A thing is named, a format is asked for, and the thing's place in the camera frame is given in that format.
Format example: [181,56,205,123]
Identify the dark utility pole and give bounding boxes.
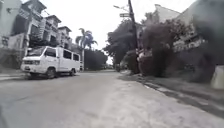
[113,0,141,74]

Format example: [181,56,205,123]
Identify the dark leafy tree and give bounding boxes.
[102,19,137,66]

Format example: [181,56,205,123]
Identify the grey concrete sidewalk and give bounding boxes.
[119,69,224,118]
[0,68,28,82]

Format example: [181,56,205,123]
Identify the dark bushes along wall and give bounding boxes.
[137,19,224,84]

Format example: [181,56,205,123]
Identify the pale building with roof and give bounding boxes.
[135,3,214,54]

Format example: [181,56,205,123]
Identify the white van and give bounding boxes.
[20,45,82,79]

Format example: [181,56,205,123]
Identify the palm tree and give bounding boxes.
[75,27,99,71]

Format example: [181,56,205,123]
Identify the dark green hedge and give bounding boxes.
[83,48,109,71]

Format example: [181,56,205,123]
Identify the grey concrete road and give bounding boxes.
[0,69,224,128]

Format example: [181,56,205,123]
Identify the multi-storey grey building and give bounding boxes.
[0,0,73,70]

